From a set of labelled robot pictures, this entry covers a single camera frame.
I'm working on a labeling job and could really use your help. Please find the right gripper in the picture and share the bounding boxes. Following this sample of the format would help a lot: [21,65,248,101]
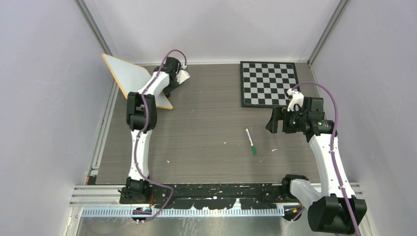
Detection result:
[266,106,308,134]

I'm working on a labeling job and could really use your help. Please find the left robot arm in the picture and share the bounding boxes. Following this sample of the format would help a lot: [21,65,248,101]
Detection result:
[120,56,189,204]

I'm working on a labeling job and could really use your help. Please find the yellow framed whiteboard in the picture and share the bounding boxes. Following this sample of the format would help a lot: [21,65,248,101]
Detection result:
[102,54,173,110]

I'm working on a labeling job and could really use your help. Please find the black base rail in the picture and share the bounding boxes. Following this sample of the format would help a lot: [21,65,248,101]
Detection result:
[119,183,301,210]

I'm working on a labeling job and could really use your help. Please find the black white checkerboard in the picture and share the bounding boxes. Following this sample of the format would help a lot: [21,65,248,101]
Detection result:
[240,61,298,108]

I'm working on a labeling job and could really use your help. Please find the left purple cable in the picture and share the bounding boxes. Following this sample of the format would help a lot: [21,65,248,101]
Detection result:
[132,49,188,223]

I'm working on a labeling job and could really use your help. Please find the white slotted cable duct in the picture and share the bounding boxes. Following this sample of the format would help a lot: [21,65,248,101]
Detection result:
[81,206,285,218]

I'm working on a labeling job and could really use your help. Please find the green whiteboard marker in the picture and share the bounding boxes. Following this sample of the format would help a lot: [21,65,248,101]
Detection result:
[245,128,257,155]

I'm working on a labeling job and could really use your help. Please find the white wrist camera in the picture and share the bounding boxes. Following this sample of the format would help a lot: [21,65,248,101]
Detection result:
[176,65,190,85]
[287,89,304,112]

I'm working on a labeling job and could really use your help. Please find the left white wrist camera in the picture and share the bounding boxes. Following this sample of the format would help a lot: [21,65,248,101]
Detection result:
[176,65,190,85]

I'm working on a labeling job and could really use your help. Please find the aluminium frame rail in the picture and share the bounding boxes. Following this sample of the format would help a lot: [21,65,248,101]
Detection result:
[69,184,365,208]

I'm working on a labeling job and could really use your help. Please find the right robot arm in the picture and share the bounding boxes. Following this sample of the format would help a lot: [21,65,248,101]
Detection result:
[266,97,367,235]

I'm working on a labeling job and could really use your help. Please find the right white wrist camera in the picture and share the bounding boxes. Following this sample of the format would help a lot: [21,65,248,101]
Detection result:
[287,89,304,112]

